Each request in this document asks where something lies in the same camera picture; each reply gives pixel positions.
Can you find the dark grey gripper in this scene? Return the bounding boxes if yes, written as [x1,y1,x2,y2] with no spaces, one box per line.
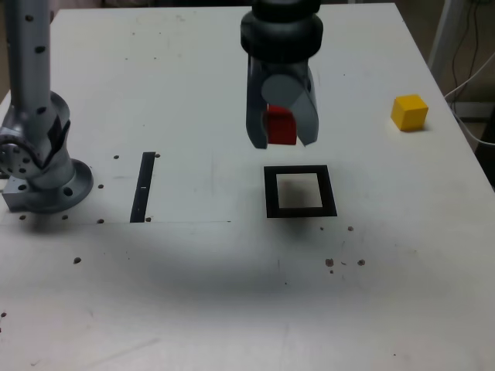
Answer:
[244,56,321,150]

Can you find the red cube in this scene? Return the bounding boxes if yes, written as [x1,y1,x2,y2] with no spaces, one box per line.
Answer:
[262,104,298,146]

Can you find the yellow cube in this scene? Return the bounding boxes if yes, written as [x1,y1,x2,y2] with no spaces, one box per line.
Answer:
[390,94,429,133]

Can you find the black tape square outline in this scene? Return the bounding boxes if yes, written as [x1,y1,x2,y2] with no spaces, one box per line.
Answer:
[263,165,338,219]

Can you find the black tape strip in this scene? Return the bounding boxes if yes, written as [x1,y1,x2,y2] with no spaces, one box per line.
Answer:
[129,151,157,224]

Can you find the white frame post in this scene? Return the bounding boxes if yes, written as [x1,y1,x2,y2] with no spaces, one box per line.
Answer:
[427,0,471,84]

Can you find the white cable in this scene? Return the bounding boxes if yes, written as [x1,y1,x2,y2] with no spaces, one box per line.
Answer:
[444,49,495,146]

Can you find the black hanging cable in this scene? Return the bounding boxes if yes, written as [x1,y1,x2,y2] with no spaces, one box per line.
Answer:
[450,0,483,92]

